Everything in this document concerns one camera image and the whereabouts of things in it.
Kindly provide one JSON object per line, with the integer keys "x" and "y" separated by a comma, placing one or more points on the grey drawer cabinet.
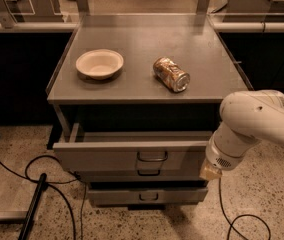
{"x": 134, "y": 99}

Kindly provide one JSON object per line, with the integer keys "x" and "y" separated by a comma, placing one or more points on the grey bottom drawer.
{"x": 147, "y": 193}

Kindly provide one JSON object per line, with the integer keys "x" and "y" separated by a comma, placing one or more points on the grey top drawer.
{"x": 129, "y": 151}

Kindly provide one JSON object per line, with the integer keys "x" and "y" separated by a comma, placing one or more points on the grey drawer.
{"x": 139, "y": 176}
{"x": 147, "y": 193}
{"x": 129, "y": 151}

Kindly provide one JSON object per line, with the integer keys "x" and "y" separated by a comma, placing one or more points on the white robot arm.
{"x": 247, "y": 118}

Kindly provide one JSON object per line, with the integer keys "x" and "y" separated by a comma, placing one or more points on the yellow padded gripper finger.
{"x": 209, "y": 172}

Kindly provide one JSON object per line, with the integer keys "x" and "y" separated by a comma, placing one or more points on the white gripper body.
{"x": 219, "y": 159}

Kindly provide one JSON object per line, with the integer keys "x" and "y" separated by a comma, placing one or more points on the white paper bowl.
{"x": 99, "y": 64}

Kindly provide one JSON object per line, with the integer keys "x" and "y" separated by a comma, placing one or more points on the grey metal post left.
{"x": 6, "y": 18}

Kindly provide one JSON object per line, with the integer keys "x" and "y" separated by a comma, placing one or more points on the gold soda can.
{"x": 176, "y": 79}

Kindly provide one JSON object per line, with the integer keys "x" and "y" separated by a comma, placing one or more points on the black floor bar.
{"x": 28, "y": 221}

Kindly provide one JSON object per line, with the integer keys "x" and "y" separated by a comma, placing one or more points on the grey middle drawer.
{"x": 139, "y": 176}

